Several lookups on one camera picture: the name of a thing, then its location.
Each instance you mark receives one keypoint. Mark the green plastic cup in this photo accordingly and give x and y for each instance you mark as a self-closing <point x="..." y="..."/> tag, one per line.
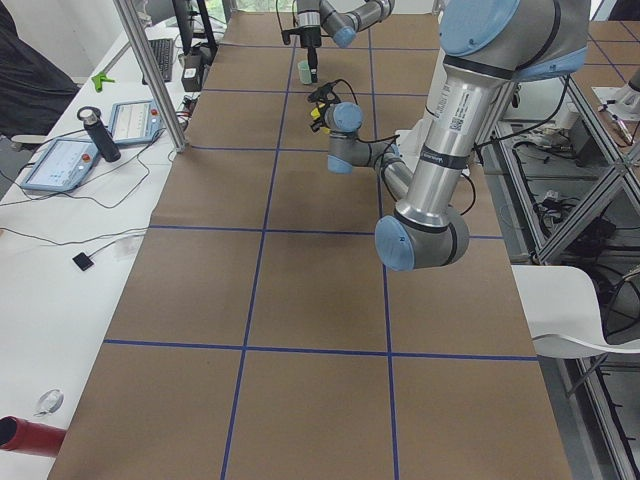
<point x="304" y="73"/>

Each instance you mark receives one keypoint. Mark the white camera pedestal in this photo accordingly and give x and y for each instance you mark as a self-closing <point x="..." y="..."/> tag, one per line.
<point x="410" y="141"/>

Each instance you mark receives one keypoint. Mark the small black puck device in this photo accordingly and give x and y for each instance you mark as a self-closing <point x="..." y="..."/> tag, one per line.
<point x="83" y="261"/>

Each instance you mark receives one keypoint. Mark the aluminium frame post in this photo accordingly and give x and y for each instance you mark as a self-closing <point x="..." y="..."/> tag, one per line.
<point x="150" y="70"/>

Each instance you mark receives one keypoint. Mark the far teach pendant tablet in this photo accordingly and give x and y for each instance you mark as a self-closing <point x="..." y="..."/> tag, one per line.
<point x="135" y="122"/>

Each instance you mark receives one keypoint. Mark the black keyboard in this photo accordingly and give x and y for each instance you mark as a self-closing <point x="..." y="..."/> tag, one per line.
<point x="163" y="51"/>

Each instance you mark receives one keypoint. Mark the black box with label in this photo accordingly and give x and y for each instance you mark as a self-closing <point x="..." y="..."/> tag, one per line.
<point x="192" y="74"/>

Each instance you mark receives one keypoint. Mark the black monitor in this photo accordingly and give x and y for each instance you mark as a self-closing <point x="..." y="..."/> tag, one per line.
<point x="184" y="16"/>

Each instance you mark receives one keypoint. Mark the round silver desk grommet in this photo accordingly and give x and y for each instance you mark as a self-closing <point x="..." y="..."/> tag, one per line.
<point x="49" y="402"/>

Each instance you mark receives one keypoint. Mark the black water bottle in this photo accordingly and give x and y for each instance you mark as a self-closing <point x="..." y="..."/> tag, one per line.
<point x="92" y="123"/>

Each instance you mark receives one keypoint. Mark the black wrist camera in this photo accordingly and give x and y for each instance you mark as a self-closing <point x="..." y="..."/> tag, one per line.
<point x="288" y="34"/>
<point x="324" y="94"/>

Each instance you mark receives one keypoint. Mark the white curved chair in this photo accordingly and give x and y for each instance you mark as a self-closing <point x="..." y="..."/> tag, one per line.
<point x="563" y="314"/>

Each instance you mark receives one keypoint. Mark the red cylindrical bottle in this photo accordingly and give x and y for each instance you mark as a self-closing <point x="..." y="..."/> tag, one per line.
<point x="22" y="436"/>

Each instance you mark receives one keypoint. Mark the teach pendant tablet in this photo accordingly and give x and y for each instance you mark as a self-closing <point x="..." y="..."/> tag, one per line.
<point x="135" y="122"/>
<point x="62" y="166"/>

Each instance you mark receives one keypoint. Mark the yellow plastic cup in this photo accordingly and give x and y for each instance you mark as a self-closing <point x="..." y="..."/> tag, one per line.
<point x="317" y="117"/>

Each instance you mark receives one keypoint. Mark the near teach pendant tablet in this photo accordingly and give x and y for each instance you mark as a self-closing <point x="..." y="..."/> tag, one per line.
<point x="62" y="166"/>

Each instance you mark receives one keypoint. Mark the green plastic clamp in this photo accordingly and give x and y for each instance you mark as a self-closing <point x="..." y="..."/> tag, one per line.
<point x="99" y="80"/>

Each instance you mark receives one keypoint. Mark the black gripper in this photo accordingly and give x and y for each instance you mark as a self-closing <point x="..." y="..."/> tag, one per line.
<point x="308" y="38"/>
<point x="318" y="120"/>

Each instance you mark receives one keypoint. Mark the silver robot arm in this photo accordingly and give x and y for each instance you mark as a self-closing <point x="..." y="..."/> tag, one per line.
<point x="486" y="44"/>
<point x="314" y="17"/>

